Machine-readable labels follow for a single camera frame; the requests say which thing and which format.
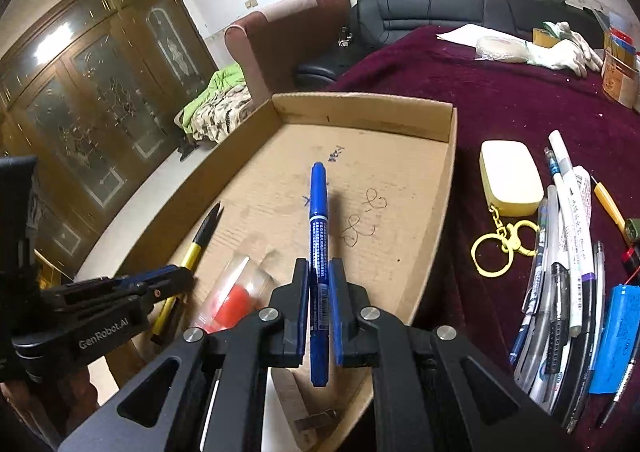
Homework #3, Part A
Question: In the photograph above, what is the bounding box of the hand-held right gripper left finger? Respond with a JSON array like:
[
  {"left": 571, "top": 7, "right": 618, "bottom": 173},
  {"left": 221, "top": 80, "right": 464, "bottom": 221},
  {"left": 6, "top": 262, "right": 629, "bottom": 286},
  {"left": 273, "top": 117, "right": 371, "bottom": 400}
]
[{"left": 57, "top": 259, "right": 311, "bottom": 452}]

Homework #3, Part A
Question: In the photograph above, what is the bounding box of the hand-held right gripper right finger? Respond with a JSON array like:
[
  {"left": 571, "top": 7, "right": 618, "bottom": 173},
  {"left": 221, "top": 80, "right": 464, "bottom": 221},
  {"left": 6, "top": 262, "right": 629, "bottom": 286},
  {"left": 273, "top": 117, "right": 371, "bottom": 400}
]
[{"left": 327, "top": 258, "right": 576, "bottom": 452}]

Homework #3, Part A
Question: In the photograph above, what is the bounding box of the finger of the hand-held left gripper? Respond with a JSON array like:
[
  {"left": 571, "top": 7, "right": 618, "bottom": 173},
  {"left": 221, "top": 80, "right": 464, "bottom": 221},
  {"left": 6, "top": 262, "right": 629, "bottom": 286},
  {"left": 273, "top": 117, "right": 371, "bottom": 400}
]
[
  {"left": 112, "top": 269, "right": 175, "bottom": 287},
  {"left": 40, "top": 266, "right": 196, "bottom": 320}
]

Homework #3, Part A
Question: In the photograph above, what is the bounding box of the yellow and black pen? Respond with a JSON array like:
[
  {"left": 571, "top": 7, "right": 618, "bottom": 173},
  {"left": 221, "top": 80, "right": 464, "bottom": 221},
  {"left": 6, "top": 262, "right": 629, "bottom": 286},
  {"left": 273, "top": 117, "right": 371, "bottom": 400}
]
[{"left": 150, "top": 202, "right": 223, "bottom": 344}]

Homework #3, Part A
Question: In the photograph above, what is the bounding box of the blue marker pen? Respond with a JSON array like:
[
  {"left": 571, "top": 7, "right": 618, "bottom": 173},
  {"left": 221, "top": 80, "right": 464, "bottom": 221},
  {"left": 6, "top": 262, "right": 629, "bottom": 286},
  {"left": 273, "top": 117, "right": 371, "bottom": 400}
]
[{"left": 307, "top": 162, "right": 333, "bottom": 388}]

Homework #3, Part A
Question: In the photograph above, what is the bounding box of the shallow cardboard box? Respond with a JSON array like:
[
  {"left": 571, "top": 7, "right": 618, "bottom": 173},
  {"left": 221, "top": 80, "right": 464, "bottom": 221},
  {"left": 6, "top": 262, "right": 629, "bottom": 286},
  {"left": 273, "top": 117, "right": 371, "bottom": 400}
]
[{"left": 75, "top": 92, "right": 458, "bottom": 452}]

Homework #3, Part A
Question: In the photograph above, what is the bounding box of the red utility knife packet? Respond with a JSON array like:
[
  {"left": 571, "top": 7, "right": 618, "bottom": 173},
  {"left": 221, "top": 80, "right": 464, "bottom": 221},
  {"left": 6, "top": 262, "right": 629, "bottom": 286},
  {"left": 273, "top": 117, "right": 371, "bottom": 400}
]
[{"left": 190, "top": 256, "right": 281, "bottom": 335}]

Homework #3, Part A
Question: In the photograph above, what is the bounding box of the green patterned blanket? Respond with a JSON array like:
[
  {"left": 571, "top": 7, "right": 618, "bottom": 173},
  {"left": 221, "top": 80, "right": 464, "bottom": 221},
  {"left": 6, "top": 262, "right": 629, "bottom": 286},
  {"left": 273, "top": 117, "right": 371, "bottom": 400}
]
[{"left": 175, "top": 64, "right": 253, "bottom": 143}]

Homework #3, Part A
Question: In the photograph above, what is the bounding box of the clear pen with blue grip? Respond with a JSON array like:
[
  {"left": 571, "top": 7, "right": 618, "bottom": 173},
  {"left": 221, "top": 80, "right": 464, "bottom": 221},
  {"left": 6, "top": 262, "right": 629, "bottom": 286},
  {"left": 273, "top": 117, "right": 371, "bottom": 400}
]
[{"left": 509, "top": 197, "right": 550, "bottom": 367}]

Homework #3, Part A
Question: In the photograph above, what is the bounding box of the wooden glass door cabinet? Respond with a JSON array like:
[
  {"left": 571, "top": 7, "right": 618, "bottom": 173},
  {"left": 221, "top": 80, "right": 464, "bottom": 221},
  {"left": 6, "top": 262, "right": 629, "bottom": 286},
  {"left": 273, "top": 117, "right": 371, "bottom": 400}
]
[{"left": 0, "top": 0, "right": 221, "bottom": 277}]

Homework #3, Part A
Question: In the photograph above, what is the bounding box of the cream case with yellow keyring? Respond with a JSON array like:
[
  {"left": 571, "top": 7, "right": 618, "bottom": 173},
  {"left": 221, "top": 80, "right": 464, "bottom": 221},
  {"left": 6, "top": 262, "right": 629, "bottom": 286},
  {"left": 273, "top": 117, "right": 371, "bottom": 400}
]
[{"left": 470, "top": 139, "right": 545, "bottom": 277}]

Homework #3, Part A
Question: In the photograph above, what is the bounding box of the black grip gel pen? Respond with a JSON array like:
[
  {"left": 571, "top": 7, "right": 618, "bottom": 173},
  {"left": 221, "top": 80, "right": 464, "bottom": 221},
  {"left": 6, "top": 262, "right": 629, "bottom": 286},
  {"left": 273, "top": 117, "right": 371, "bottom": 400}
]
[{"left": 549, "top": 262, "right": 572, "bottom": 375}]

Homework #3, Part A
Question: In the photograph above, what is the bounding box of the grey translucent pen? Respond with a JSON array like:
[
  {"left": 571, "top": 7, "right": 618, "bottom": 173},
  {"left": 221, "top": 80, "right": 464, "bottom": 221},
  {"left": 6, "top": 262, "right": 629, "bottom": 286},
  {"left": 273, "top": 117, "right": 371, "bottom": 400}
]
[{"left": 522, "top": 184, "right": 560, "bottom": 327}]

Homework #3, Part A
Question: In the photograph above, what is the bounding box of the black marker pen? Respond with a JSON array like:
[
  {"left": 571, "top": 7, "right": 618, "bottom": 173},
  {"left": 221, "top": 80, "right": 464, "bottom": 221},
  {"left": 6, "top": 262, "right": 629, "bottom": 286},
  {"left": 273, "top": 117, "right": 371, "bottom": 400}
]
[{"left": 550, "top": 277, "right": 598, "bottom": 413}]

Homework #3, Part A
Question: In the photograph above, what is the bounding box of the burgundy tablecloth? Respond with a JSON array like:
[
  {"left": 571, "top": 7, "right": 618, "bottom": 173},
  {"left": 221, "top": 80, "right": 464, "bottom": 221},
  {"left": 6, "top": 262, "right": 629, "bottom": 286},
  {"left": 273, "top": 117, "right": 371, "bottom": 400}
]
[{"left": 320, "top": 24, "right": 640, "bottom": 452}]

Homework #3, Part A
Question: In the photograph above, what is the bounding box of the white printed tube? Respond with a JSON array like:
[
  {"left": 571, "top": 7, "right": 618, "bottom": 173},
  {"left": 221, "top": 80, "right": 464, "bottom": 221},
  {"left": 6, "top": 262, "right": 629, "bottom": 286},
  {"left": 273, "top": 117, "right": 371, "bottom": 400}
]
[{"left": 572, "top": 166, "right": 595, "bottom": 283}]

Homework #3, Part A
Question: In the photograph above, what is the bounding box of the white marker pen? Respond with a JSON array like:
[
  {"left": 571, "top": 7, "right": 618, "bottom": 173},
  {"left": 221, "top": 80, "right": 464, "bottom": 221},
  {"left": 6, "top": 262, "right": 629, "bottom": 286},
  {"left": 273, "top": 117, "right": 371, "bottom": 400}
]
[{"left": 548, "top": 130, "right": 586, "bottom": 339}]

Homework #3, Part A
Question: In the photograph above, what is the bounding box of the brown armchair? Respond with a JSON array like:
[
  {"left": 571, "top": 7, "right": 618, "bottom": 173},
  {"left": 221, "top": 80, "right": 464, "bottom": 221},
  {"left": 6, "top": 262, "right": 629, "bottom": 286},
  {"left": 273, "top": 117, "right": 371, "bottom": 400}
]
[{"left": 224, "top": 0, "right": 352, "bottom": 105}]

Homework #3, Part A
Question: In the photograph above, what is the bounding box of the blue tool packet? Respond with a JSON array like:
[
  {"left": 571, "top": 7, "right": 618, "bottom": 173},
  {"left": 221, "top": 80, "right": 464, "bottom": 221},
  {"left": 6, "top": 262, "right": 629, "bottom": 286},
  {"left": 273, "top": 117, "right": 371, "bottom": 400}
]
[{"left": 589, "top": 284, "right": 640, "bottom": 395}]

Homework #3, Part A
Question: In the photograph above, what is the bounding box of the black and silver pen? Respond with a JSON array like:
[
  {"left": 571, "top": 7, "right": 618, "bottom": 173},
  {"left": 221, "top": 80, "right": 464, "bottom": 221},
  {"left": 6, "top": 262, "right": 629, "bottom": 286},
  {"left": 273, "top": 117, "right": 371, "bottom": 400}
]
[{"left": 597, "top": 332, "right": 640, "bottom": 429}]

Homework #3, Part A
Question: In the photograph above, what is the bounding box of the gold pen with black tip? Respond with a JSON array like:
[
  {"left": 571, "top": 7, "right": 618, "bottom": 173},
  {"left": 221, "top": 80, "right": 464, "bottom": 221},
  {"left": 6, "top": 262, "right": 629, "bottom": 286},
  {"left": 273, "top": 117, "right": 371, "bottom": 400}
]
[{"left": 592, "top": 175, "right": 629, "bottom": 239}]

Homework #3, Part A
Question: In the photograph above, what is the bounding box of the white paper sheet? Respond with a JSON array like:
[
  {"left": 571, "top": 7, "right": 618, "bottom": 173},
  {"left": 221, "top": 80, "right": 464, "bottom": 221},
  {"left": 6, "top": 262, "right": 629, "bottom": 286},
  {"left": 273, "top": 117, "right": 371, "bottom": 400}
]
[{"left": 436, "top": 23, "right": 521, "bottom": 45}]

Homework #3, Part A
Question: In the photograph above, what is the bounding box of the clear plastic bag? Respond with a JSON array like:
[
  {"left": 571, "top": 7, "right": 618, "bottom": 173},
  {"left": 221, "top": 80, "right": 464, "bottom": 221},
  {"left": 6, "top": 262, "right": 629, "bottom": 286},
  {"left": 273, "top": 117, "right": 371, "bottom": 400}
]
[{"left": 475, "top": 35, "right": 531, "bottom": 64}]

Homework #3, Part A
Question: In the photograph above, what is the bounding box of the black leather sofa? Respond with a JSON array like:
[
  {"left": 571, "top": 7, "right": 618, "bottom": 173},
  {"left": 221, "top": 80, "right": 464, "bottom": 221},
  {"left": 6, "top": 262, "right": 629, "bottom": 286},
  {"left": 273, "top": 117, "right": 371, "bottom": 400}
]
[{"left": 292, "top": 0, "right": 607, "bottom": 87}]

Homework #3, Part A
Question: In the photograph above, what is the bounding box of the white work glove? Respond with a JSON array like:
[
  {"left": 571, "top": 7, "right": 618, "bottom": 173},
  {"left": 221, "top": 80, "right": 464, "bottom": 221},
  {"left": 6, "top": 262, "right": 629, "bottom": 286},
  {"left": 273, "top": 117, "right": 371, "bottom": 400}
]
[{"left": 526, "top": 38, "right": 605, "bottom": 78}]

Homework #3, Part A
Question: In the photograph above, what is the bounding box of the white glove with green cuff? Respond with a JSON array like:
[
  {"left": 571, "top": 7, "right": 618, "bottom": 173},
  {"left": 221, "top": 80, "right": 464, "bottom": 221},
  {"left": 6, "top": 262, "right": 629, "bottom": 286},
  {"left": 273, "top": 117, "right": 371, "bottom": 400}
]
[{"left": 542, "top": 20, "right": 587, "bottom": 45}]

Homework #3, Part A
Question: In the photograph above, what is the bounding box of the amber jar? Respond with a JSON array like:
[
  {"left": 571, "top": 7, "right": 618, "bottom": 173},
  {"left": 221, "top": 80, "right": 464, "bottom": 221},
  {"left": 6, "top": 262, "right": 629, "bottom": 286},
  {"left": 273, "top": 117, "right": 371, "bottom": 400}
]
[{"left": 601, "top": 49, "right": 640, "bottom": 108}]

